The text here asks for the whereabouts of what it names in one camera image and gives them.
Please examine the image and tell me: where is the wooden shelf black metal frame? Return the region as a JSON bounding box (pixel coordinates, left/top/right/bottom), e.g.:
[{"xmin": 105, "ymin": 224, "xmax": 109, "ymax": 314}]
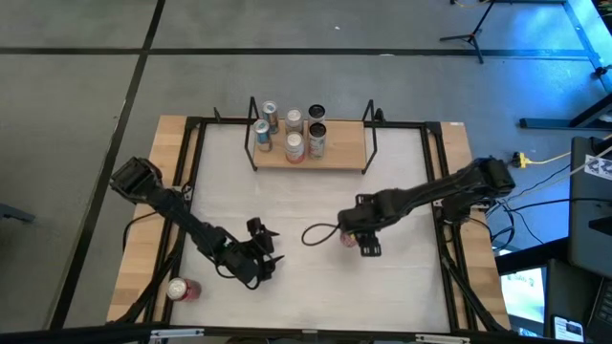
[{"xmin": 242, "ymin": 95, "xmax": 380, "ymax": 176}]

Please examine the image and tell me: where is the grey desk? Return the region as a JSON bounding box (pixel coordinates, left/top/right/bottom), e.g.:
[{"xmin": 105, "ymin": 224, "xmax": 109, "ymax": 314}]
[{"xmin": 568, "ymin": 136, "xmax": 612, "ymax": 278}]

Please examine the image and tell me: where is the white pink Spindrift can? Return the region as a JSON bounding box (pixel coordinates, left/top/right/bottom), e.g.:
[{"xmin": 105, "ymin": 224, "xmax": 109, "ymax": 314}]
[
  {"xmin": 285, "ymin": 108, "xmax": 305, "ymax": 135},
  {"xmin": 284, "ymin": 131, "xmax": 306, "ymax": 165}
]

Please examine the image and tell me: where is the dark red soda can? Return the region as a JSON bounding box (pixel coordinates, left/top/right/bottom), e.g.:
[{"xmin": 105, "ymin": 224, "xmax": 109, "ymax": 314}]
[{"xmin": 165, "ymin": 276, "xmax": 202, "ymax": 303}]

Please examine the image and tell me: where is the smartphone with lit screen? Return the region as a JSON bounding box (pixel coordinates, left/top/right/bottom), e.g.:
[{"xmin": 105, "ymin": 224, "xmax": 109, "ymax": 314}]
[{"xmin": 553, "ymin": 313, "xmax": 585, "ymax": 343}]

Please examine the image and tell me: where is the blue silver Red Bull can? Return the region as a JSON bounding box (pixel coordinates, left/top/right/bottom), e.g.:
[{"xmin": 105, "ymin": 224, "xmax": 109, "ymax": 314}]
[
  {"xmin": 251, "ymin": 118, "xmax": 273, "ymax": 153},
  {"xmin": 260, "ymin": 99, "xmax": 281, "ymax": 135}
]

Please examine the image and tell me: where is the black keyboard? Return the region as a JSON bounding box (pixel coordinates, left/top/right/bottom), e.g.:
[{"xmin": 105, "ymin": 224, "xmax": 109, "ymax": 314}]
[{"xmin": 586, "ymin": 276, "xmax": 612, "ymax": 343}]

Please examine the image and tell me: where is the black floor cable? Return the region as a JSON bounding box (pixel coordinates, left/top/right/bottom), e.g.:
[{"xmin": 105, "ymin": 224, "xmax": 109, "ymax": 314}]
[{"xmin": 506, "ymin": 194, "xmax": 612, "ymax": 214}]

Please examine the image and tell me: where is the yellow extension cord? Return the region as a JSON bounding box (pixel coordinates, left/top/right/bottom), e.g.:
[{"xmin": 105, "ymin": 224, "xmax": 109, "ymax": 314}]
[{"xmin": 512, "ymin": 150, "xmax": 573, "ymax": 169}]

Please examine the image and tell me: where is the black table cable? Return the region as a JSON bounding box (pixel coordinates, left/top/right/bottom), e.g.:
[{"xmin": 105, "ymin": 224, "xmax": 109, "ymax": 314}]
[{"xmin": 121, "ymin": 209, "xmax": 166, "ymax": 252}]

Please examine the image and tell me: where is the black metal table frame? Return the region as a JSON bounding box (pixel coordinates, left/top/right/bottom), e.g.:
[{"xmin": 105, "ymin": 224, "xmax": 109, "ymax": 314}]
[{"xmin": 114, "ymin": 117, "xmax": 511, "ymax": 335}]

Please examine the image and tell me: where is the black tripod stand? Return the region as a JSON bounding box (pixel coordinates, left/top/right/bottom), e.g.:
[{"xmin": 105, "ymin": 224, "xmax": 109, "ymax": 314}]
[{"xmin": 438, "ymin": 0, "xmax": 498, "ymax": 65}]

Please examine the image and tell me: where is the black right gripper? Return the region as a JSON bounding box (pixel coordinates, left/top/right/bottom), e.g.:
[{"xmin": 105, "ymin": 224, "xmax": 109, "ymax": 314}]
[{"xmin": 337, "ymin": 190, "xmax": 398, "ymax": 258}]

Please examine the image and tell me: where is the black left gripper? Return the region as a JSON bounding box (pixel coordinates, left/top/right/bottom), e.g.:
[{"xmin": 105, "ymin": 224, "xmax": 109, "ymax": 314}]
[{"xmin": 222, "ymin": 217, "xmax": 286, "ymax": 290}]

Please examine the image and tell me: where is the grey chair base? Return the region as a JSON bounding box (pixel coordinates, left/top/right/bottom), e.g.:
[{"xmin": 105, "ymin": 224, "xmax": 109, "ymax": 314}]
[{"xmin": 0, "ymin": 203, "xmax": 35, "ymax": 225}]

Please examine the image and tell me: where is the lit computer monitor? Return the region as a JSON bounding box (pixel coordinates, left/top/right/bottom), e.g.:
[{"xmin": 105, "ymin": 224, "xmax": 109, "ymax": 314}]
[{"xmin": 499, "ymin": 266, "xmax": 549, "ymax": 335}]

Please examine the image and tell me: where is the black desk leg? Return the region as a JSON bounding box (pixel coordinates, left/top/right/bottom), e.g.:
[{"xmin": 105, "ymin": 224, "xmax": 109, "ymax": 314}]
[{"xmin": 519, "ymin": 93, "xmax": 612, "ymax": 131}]

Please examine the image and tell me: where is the black rig crossbar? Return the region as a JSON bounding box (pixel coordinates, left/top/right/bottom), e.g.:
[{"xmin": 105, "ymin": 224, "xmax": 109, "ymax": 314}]
[{"xmin": 0, "ymin": 323, "xmax": 612, "ymax": 344}]

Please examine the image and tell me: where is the white Celsius can black lid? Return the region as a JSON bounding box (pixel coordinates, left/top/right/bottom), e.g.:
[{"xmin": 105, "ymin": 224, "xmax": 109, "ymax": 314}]
[
  {"xmin": 307, "ymin": 121, "xmax": 328, "ymax": 161},
  {"xmin": 307, "ymin": 103, "xmax": 327, "ymax": 126}
]

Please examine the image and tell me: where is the white paper fiducial tag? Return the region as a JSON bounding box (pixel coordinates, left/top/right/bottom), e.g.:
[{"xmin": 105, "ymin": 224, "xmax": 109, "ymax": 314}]
[{"xmin": 583, "ymin": 153, "xmax": 612, "ymax": 182}]

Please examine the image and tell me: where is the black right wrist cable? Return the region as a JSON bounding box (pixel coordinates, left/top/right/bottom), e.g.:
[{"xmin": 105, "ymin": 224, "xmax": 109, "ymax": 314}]
[{"xmin": 300, "ymin": 222, "xmax": 343, "ymax": 247}]

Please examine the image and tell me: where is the silver bracket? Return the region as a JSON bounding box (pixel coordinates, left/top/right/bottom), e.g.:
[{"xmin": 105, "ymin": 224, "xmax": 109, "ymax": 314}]
[
  {"xmin": 149, "ymin": 328, "xmax": 206, "ymax": 343},
  {"xmin": 414, "ymin": 333, "xmax": 470, "ymax": 344}
]

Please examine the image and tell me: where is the black metal floor frame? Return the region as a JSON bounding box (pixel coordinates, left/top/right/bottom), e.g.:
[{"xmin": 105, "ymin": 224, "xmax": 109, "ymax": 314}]
[{"xmin": 492, "ymin": 0, "xmax": 612, "ymax": 92}]

